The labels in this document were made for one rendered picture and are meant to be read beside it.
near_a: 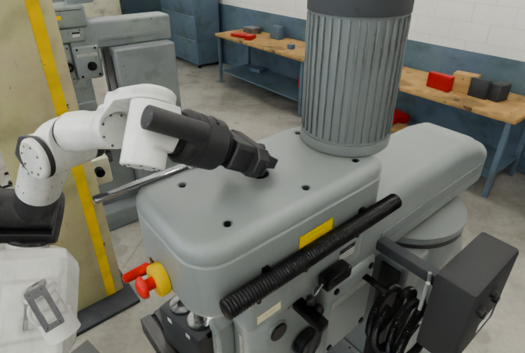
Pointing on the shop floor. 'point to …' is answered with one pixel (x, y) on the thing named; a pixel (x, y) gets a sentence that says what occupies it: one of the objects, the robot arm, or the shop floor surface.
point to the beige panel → (15, 0)
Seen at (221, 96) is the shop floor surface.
